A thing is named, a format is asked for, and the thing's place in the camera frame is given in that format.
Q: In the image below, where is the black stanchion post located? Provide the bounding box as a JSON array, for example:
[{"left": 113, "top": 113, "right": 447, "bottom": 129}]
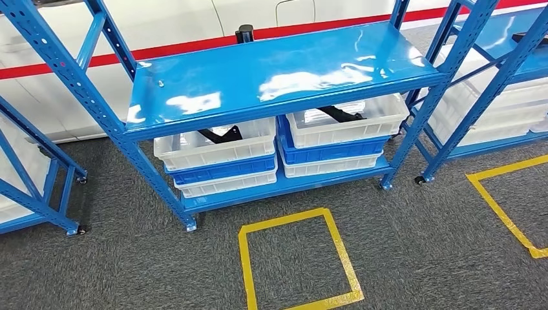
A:
[{"left": 234, "top": 24, "right": 256, "bottom": 45}]

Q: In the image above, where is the black plastic piece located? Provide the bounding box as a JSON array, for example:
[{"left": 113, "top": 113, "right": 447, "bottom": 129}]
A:
[{"left": 511, "top": 31, "right": 548, "bottom": 47}]

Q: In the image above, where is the yellow floor tape square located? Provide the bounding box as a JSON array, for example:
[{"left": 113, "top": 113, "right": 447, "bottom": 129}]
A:
[{"left": 238, "top": 207, "right": 366, "bottom": 310}]

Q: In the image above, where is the red barrier belt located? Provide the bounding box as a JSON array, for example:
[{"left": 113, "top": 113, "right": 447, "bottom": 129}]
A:
[{"left": 0, "top": 0, "right": 548, "bottom": 81}]

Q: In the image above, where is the blue metal shelf rack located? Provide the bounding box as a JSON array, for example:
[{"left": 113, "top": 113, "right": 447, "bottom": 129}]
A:
[
  {"left": 0, "top": 0, "right": 501, "bottom": 233},
  {"left": 404, "top": 0, "right": 548, "bottom": 185},
  {"left": 0, "top": 96, "right": 89, "bottom": 238}
]

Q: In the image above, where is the white plastic crate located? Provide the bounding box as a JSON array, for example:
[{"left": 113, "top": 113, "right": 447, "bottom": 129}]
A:
[
  {"left": 286, "top": 93, "right": 410, "bottom": 149},
  {"left": 426, "top": 115, "right": 548, "bottom": 148},
  {"left": 278, "top": 147, "right": 384, "bottom": 179},
  {"left": 0, "top": 115, "right": 53, "bottom": 204},
  {"left": 0, "top": 194, "right": 37, "bottom": 224},
  {"left": 426, "top": 85, "right": 548, "bottom": 131},
  {"left": 432, "top": 45, "right": 548, "bottom": 103},
  {"left": 173, "top": 168, "right": 279, "bottom": 199},
  {"left": 153, "top": 118, "right": 277, "bottom": 172}
]

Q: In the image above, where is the black curved part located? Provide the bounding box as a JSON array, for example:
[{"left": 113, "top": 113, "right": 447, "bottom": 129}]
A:
[
  {"left": 196, "top": 125, "right": 244, "bottom": 145},
  {"left": 317, "top": 105, "right": 367, "bottom": 124}
]

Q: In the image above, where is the white car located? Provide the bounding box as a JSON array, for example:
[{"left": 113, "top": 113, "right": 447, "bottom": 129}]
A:
[{"left": 0, "top": 0, "right": 455, "bottom": 144}]

